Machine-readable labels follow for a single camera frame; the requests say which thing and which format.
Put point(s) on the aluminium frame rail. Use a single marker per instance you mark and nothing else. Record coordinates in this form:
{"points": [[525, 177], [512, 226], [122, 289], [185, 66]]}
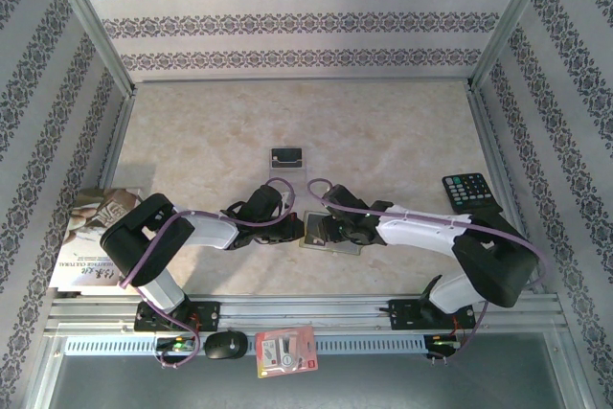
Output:
{"points": [[491, 141], [301, 79], [116, 141]]}

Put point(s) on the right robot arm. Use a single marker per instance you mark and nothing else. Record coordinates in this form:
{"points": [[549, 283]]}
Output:
{"points": [[416, 232]]}

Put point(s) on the illustrated paperback book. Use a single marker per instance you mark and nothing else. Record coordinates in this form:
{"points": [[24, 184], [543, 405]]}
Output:
{"points": [[76, 246]]}

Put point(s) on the small green circuit board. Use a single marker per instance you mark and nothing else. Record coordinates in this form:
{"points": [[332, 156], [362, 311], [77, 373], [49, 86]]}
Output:
{"points": [[443, 343], [177, 345]]}

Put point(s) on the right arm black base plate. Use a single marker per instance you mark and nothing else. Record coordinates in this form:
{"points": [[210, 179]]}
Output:
{"points": [[404, 315]]}

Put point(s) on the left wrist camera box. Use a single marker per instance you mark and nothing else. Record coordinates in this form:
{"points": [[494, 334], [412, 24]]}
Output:
{"points": [[287, 198]]}

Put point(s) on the red USB drive blister pack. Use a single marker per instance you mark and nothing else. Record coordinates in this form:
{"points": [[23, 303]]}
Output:
{"points": [[285, 351]]}

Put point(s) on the grey metal panel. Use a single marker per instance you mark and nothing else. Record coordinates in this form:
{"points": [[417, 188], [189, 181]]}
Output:
{"points": [[383, 385]]}

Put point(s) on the black computer mouse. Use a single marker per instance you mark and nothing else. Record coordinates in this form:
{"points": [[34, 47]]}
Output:
{"points": [[225, 346]]}

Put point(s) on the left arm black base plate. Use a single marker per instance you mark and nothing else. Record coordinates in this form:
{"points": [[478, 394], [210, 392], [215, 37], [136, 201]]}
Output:
{"points": [[208, 315]]}

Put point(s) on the black calculator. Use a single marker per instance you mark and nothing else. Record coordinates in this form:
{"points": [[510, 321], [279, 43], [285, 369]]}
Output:
{"points": [[467, 191]]}

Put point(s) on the aluminium frame post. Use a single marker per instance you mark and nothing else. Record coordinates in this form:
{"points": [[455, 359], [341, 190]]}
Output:
{"points": [[92, 21], [511, 21]]}

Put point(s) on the green card holder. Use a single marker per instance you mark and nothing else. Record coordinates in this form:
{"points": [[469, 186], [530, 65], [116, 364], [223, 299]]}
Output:
{"points": [[347, 250]]}

